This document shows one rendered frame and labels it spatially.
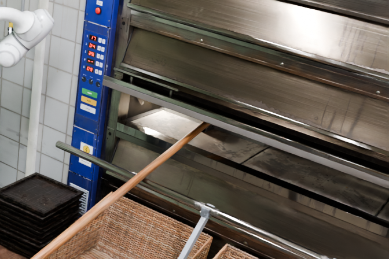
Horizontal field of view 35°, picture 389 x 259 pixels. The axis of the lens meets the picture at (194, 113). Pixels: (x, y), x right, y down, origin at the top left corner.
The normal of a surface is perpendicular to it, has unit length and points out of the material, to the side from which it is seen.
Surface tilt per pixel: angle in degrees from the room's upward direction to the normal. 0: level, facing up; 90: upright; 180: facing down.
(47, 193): 0
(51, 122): 90
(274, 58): 90
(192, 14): 70
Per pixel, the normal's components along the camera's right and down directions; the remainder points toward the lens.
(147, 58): -0.44, -0.13
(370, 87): -0.52, 0.20
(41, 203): 0.16, -0.93
